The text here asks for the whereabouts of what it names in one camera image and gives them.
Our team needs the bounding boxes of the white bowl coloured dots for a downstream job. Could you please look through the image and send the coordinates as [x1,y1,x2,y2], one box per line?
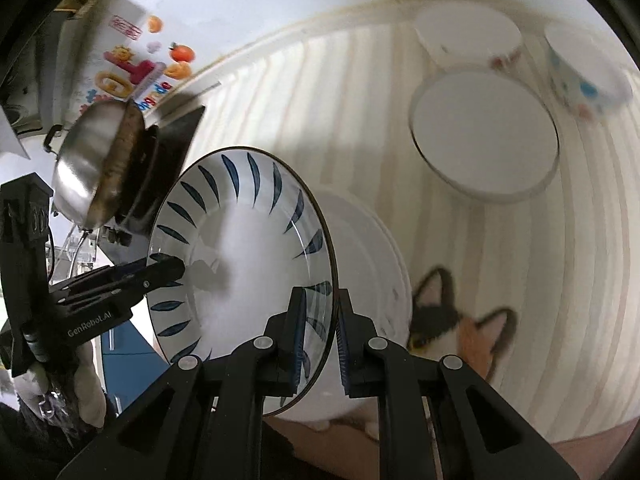
[544,23,634,122]

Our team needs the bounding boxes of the blue leaf pattern plate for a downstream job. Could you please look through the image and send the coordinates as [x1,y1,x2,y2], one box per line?
[146,146,337,415]

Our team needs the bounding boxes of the steel wok with lid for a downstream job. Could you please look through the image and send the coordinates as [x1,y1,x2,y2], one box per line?
[52,100,157,235]

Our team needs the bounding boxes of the pink floral white plate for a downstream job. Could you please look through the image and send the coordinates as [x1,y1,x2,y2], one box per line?
[280,186,411,426]

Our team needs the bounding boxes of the white bowl red pattern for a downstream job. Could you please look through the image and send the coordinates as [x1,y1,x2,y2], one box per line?
[413,1,523,70]

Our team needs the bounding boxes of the striped cat counter mat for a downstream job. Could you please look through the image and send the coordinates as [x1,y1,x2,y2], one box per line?
[164,6,640,480]

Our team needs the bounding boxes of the black induction cooktop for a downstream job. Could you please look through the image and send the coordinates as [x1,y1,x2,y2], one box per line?
[98,105,205,264]

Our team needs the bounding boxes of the colourful wall stickers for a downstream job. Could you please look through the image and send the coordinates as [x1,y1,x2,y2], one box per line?
[70,6,198,119]

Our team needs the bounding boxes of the white bowl dark rim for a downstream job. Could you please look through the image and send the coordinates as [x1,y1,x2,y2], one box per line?
[408,68,560,204]

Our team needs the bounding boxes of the black range hood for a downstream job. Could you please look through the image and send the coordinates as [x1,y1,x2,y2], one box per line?
[1,0,96,136]

